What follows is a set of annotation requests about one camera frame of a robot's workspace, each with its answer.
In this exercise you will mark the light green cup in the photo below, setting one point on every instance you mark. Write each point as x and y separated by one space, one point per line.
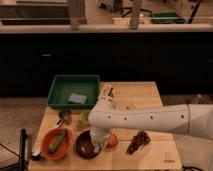
84 117

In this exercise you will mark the green plastic tray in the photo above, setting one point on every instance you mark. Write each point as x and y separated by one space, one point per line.
63 86

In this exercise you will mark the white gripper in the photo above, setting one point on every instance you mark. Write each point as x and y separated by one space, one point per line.
100 136

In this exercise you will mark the dark grape bunch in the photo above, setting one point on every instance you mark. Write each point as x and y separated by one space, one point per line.
140 139

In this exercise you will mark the purple bowl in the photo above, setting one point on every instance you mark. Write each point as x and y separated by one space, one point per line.
84 146

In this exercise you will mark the blue sponge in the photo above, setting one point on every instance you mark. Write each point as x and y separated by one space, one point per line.
77 98

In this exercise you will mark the green cucumber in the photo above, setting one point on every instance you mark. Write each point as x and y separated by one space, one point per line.
57 141

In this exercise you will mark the orange fruit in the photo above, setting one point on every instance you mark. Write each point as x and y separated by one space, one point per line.
113 141

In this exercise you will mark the small metal pot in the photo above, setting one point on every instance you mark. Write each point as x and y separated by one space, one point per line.
64 117

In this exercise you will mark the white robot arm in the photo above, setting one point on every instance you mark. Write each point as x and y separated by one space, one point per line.
187 119

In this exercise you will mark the brown scrub brush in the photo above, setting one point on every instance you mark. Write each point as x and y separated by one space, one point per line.
106 91

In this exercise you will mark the orange bowl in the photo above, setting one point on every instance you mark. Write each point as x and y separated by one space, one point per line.
62 149

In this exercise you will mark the black pole stand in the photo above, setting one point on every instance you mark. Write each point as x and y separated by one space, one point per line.
23 137

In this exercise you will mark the grey blue towel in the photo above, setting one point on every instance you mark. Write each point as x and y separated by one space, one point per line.
97 149

